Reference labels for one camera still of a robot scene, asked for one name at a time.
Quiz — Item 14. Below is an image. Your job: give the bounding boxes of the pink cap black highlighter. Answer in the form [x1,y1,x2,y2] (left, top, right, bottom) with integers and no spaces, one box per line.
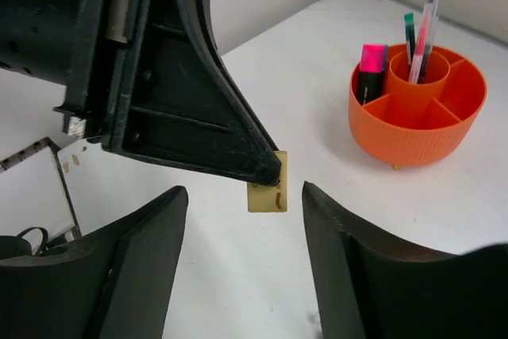
[356,44,389,105]

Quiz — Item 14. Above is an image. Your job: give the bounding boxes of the small tan eraser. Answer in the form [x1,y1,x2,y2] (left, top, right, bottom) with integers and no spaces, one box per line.
[247,151,287,213]

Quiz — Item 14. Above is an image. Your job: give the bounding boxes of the orange round divided container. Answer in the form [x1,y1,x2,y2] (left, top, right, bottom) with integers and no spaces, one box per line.
[348,44,487,167]

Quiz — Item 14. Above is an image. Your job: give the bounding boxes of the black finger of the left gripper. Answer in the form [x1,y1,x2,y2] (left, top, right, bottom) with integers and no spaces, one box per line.
[102,0,282,186]

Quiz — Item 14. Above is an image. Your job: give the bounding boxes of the black pen green end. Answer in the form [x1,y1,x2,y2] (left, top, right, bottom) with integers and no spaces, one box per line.
[404,13,416,67]

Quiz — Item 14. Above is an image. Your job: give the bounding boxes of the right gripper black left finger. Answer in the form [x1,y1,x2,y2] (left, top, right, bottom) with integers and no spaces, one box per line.
[1,186,188,338]

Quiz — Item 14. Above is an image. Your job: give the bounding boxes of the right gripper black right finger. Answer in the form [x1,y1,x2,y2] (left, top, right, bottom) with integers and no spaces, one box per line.
[302,183,507,338]

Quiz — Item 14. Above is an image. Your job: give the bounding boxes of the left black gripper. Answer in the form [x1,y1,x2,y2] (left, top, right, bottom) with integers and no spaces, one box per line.
[1,0,142,142]

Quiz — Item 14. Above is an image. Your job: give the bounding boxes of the pink transparent pen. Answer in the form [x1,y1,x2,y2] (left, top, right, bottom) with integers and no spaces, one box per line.
[408,0,439,83]

